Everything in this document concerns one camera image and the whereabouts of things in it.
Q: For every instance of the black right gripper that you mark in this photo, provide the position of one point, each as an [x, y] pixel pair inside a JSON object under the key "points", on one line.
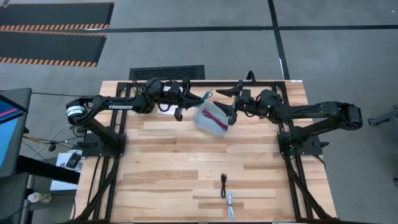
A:
{"points": [[253, 104]]}

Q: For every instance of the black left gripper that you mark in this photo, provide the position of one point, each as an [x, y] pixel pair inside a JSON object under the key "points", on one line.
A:
{"points": [[174, 101]]}

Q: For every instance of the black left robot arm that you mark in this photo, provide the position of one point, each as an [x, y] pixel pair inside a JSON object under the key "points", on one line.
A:
{"points": [[118, 106]]}

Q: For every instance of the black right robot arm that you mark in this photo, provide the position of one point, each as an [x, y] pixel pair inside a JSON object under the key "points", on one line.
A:
{"points": [[311, 110]]}

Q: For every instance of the white plastic bin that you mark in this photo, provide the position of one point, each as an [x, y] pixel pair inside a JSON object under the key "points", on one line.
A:
{"points": [[205, 124]]}

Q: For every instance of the black floor grate mat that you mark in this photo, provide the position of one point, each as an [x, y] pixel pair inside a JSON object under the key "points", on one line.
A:
{"points": [[168, 73]]}

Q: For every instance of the black handheld controller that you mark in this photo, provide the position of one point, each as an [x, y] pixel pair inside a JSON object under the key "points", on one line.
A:
{"points": [[73, 160]]}

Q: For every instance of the white paper sheet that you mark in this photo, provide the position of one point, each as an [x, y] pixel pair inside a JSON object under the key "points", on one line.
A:
{"points": [[63, 179]]}

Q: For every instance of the black hazard-striped floor mat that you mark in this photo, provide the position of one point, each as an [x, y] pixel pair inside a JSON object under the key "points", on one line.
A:
{"points": [[49, 46], [56, 14]]}

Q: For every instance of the grey stand leg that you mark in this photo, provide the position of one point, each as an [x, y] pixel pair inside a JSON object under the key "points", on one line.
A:
{"points": [[385, 117]]}

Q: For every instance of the clear plastic bottle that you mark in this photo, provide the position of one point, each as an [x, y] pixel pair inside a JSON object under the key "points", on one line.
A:
{"points": [[38, 197]]}

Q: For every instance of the monitor with blue screen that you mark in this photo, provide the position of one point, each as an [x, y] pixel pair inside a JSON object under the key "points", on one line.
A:
{"points": [[12, 130]]}

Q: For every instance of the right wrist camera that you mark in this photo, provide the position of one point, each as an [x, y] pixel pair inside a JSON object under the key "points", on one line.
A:
{"points": [[245, 96]]}

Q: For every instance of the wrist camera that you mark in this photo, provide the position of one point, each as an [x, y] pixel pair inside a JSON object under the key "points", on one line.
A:
{"points": [[245, 96], [176, 89]]}

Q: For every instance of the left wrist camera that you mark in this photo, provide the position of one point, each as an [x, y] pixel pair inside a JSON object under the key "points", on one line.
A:
{"points": [[176, 89]]}

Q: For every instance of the black aluminium table frame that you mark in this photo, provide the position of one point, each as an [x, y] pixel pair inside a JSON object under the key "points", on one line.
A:
{"points": [[214, 83]]}

